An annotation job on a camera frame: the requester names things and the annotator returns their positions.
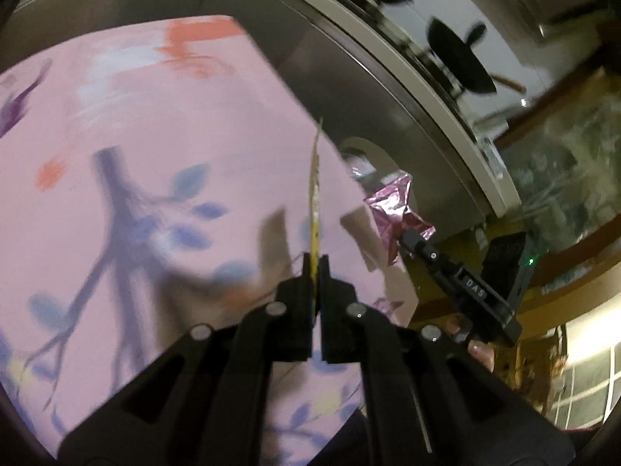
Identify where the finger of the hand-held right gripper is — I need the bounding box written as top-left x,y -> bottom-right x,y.
399,230 -> 460,282

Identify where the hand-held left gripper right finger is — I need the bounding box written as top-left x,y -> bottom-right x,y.
317,255 -> 576,466

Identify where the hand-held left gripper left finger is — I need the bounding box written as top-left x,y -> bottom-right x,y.
57,252 -> 321,466

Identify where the pink foil wrapper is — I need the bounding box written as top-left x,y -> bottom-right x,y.
364,172 -> 435,266

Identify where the yellow snack wrapper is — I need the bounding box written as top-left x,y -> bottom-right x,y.
307,116 -> 325,273

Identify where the beige plastic bin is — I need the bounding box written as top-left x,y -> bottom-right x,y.
337,137 -> 399,191

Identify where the person's right hand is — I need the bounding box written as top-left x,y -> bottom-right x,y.
444,315 -> 496,376

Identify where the grid window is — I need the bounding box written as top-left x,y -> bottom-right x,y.
548,344 -> 621,434

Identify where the black wok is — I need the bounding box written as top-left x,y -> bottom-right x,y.
427,17 -> 527,96

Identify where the steel kitchen cabinet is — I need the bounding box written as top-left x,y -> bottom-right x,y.
0,0 -> 523,253

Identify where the pink printed tablecloth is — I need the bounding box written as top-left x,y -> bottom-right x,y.
0,14 -> 424,466

